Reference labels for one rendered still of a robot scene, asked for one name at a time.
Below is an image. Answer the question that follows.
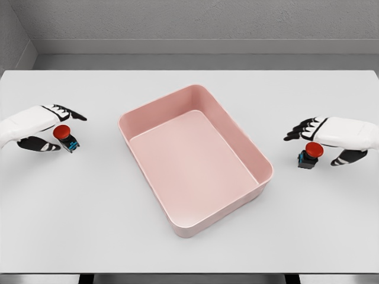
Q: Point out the pink rectangular plastic basket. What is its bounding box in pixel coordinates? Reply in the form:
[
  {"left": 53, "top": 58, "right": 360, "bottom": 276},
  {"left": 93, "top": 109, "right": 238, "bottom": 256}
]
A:
[{"left": 117, "top": 83, "right": 275, "bottom": 239}]

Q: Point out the red-button industrial switch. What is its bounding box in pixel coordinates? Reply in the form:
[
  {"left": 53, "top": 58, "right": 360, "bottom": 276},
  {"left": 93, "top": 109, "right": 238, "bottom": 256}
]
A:
[
  {"left": 297, "top": 141, "right": 325, "bottom": 170},
  {"left": 53, "top": 124, "right": 81, "bottom": 154}
]

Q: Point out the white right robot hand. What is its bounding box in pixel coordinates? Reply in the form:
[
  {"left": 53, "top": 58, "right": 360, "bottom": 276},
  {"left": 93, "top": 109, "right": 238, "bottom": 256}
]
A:
[{"left": 283, "top": 116, "right": 379, "bottom": 167}]

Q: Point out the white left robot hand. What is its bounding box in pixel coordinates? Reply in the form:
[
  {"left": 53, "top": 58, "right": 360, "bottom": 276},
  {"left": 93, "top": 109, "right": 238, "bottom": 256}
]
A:
[{"left": 0, "top": 104, "right": 88, "bottom": 153}]

